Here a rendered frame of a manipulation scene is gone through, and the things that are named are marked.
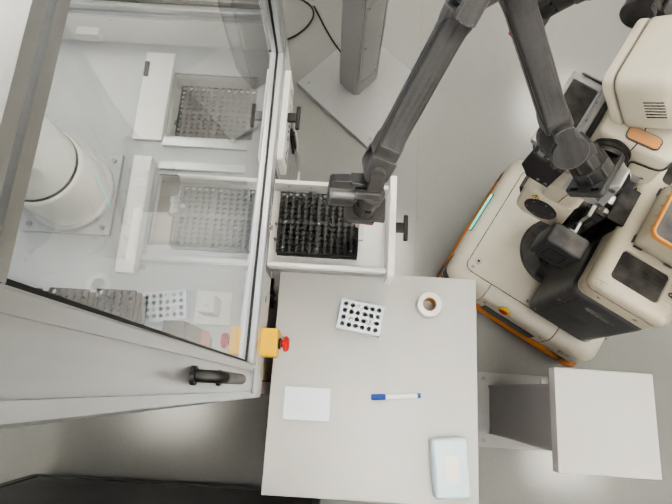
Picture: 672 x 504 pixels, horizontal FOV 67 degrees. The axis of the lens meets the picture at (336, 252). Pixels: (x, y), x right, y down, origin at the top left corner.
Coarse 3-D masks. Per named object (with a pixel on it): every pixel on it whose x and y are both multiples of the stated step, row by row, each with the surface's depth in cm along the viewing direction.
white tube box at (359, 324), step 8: (344, 304) 148; (352, 304) 148; (368, 304) 145; (344, 312) 144; (352, 312) 148; (360, 312) 144; (368, 312) 144; (376, 312) 145; (344, 320) 144; (352, 320) 144; (360, 320) 144; (368, 320) 144; (376, 320) 144; (336, 328) 147; (344, 328) 143; (352, 328) 143; (360, 328) 147; (368, 328) 147; (376, 328) 143; (376, 336) 145
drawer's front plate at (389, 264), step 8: (392, 176) 141; (392, 184) 141; (392, 192) 140; (392, 200) 139; (392, 208) 139; (392, 216) 138; (392, 224) 138; (392, 232) 137; (392, 240) 136; (392, 248) 136; (392, 256) 135; (384, 264) 145; (392, 264) 135; (392, 272) 134; (384, 280) 142
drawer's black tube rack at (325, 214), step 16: (288, 192) 143; (288, 208) 144; (304, 208) 142; (320, 208) 142; (336, 208) 145; (288, 224) 143; (304, 224) 140; (320, 224) 140; (336, 224) 140; (352, 224) 140; (288, 240) 142; (304, 240) 139; (320, 240) 140; (336, 240) 139; (304, 256) 141; (320, 256) 142; (336, 256) 141
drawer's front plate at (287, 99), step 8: (288, 72) 149; (288, 80) 149; (288, 88) 148; (288, 96) 147; (288, 104) 148; (288, 112) 150; (280, 120) 145; (280, 128) 145; (288, 128) 152; (280, 136) 144; (288, 136) 153; (280, 144) 143; (288, 144) 155; (280, 152) 143; (280, 160) 143; (280, 168) 148
